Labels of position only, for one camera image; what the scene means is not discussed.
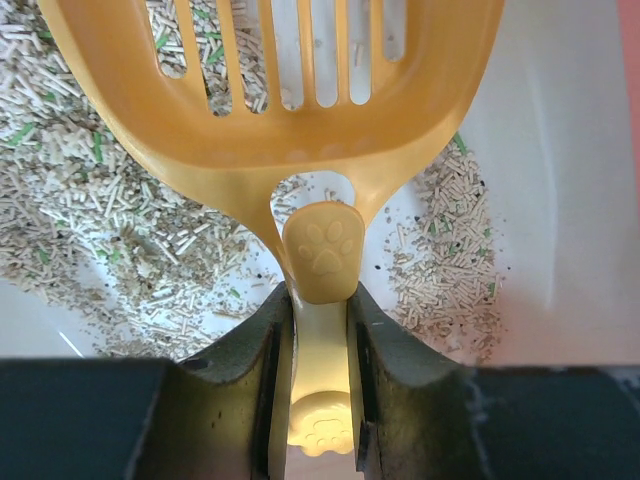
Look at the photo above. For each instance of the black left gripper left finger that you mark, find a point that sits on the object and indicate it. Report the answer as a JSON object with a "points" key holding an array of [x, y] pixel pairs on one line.
{"points": [[222, 413]]}

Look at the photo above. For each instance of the pink litter box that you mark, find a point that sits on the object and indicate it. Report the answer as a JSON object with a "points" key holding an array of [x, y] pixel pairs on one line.
{"points": [[553, 129]]}

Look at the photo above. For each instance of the yellow litter scoop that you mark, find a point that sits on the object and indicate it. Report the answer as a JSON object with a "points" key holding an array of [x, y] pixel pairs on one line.
{"points": [[307, 182]]}

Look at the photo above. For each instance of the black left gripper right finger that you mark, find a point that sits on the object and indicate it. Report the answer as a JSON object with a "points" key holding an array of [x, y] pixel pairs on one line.
{"points": [[409, 403]]}

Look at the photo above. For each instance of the cat litter pellets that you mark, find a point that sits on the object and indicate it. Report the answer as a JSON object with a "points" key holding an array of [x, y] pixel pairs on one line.
{"points": [[133, 267]]}

